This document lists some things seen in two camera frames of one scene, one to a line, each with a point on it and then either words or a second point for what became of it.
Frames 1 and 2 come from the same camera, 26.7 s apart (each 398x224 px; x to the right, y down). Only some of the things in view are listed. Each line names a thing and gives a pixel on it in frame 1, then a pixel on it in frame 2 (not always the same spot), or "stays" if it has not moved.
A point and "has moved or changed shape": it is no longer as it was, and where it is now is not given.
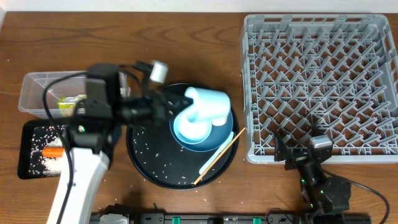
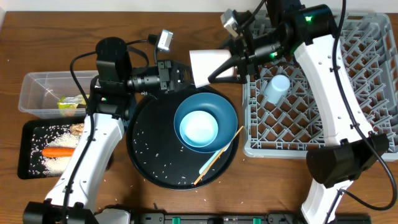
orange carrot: [53, 152] stays
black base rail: [147, 218] stays
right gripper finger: [282, 152] → [239, 73]
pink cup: [219, 121] → [205, 62]
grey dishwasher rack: [321, 74] stays
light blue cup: [210, 105] → [277, 88]
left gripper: [163, 106] → [165, 69]
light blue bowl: [191, 132] has moved or changed shape
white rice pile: [48, 136] stays
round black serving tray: [158, 156] stays
